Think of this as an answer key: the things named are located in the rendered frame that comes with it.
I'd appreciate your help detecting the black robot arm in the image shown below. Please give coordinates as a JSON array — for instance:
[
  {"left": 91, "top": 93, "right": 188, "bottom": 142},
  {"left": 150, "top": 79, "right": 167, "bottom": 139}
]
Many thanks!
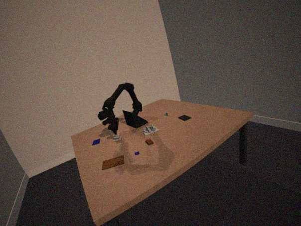
[{"left": 98, "top": 83, "right": 142, "bottom": 125}]

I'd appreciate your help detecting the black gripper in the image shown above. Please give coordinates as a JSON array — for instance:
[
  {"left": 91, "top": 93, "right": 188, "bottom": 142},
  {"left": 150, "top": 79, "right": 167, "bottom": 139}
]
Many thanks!
[{"left": 108, "top": 115, "right": 119, "bottom": 135}]

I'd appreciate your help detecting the small brown rectangular block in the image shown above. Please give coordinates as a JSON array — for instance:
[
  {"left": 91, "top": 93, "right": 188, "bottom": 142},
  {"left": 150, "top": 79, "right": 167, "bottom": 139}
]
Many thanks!
[{"left": 146, "top": 139, "right": 153, "bottom": 145}]

